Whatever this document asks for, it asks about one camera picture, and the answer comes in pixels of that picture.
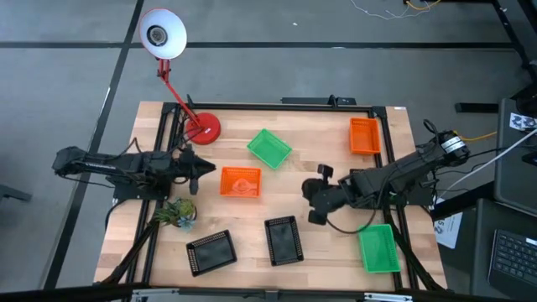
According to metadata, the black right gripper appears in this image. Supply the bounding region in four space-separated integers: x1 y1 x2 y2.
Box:
308 164 352 226

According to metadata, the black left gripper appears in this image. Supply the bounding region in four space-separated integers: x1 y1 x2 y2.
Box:
169 144 217 196

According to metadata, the black plastic mesh basket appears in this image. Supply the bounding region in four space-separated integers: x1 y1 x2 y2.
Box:
185 229 238 278
263 215 305 268

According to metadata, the small artificial green plant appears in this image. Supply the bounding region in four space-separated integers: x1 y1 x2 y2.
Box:
153 197 198 230

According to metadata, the white paper sheet blue print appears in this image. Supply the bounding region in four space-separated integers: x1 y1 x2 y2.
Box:
434 200 464 249

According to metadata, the red desk lamp white shade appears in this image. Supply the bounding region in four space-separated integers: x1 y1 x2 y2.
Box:
138 7 222 146

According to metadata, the black side desk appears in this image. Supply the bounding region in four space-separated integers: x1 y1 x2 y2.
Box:
431 180 537 302

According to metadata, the black bar on floor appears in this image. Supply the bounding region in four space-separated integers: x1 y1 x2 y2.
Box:
455 102 500 113

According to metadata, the dark grey flat panel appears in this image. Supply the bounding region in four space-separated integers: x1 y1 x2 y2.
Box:
493 98 537 217

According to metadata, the black computer keyboard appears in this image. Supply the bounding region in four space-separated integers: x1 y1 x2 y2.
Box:
487 229 537 290

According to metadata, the white marker tag sheet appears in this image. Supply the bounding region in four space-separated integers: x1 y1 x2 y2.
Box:
509 112 537 131

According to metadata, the black stand leg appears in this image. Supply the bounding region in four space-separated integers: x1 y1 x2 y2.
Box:
491 0 537 73

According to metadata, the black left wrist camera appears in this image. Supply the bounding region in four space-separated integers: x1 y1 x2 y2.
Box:
172 153 192 177

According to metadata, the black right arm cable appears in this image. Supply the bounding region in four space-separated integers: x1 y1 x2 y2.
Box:
326 204 379 235

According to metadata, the black aluminium table frame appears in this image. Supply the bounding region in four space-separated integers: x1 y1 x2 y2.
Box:
94 100 448 294

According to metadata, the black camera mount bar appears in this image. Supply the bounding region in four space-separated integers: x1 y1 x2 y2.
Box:
280 95 357 107

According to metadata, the silver metal bracket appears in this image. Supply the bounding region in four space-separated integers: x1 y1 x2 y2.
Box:
363 292 414 302
131 288 180 302

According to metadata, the yellow cable with plug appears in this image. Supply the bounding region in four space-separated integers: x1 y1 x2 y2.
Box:
459 131 498 143

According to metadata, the white cable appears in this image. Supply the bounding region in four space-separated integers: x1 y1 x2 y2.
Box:
446 128 537 192

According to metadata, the thin white floor wire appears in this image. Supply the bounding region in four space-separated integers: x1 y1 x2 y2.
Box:
349 0 420 21

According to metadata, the orange floor wire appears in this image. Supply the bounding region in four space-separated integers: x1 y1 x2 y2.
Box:
404 0 441 12

